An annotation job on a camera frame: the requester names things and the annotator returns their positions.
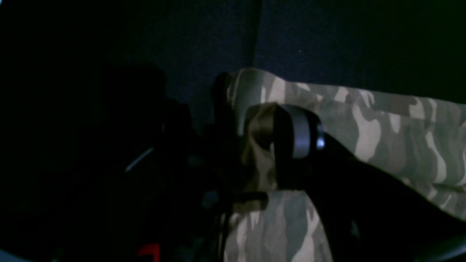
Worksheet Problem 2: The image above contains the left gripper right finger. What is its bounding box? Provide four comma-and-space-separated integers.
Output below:
273, 105, 465, 262

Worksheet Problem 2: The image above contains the camouflage t-shirt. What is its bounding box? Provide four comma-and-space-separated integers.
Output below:
218, 68, 465, 262

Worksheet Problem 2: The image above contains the black table cloth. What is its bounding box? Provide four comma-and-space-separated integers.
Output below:
0, 0, 466, 146

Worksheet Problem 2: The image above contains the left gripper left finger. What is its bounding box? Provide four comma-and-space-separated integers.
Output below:
56, 73, 237, 262

